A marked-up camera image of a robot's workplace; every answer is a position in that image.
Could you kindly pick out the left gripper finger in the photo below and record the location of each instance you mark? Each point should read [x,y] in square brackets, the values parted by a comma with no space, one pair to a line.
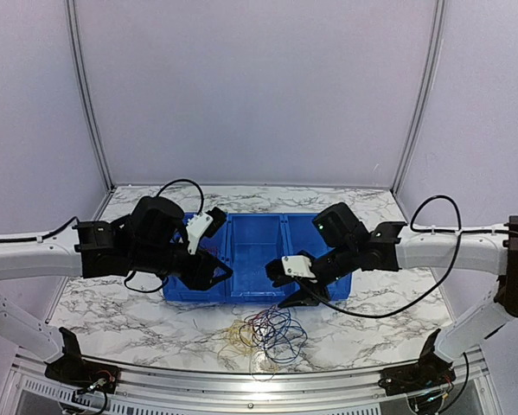
[207,282]
[215,269]

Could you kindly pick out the left blue storage bin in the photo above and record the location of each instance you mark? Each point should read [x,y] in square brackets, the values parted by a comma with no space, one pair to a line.
[176,291]

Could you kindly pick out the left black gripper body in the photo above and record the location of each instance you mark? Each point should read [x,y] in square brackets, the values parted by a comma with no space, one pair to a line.
[200,263]

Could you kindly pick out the right aluminium frame post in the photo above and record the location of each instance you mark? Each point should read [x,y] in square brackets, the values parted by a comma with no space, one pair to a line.
[425,86]

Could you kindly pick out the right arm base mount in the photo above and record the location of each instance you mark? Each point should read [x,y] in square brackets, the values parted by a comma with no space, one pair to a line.
[427,371]

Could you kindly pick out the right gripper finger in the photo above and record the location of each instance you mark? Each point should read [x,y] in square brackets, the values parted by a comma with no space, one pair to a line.
[298,299]
[315,293]

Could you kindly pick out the aluminium front rail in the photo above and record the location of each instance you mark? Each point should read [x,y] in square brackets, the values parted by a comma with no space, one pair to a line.
[152,390]

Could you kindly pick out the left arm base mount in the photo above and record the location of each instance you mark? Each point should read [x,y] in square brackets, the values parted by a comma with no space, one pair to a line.
[72,369]

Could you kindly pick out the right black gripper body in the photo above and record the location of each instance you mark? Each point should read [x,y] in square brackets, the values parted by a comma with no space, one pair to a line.
[341,264]

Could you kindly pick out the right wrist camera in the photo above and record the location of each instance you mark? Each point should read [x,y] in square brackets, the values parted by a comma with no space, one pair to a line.
[286,270]

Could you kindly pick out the blue storage bin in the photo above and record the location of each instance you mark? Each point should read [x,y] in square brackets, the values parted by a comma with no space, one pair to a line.
[302,235]
[253,241]
[176,291]

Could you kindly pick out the right blue storage bin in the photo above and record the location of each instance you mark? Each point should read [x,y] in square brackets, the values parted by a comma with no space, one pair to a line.
[302,235]

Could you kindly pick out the middle blue storage bin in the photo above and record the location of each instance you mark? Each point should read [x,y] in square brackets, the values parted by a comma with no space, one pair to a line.
[253,241]

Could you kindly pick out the aluminium frame post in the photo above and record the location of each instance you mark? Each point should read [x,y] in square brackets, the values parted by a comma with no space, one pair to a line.
[425,86]
[73,28]

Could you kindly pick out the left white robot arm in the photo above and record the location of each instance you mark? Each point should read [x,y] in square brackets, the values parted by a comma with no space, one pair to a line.
[154,238]

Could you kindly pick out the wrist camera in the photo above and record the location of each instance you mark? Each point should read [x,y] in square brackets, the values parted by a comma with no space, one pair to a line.
[286,270]
[204,224]

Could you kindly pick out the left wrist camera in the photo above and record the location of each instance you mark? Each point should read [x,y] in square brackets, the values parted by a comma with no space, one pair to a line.
[204,224]

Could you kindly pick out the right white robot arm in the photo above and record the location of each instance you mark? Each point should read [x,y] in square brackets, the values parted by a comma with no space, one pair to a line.
[396,246]

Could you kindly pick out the left aluminium frame post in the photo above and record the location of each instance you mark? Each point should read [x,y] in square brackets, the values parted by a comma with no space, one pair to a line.
[73,28]

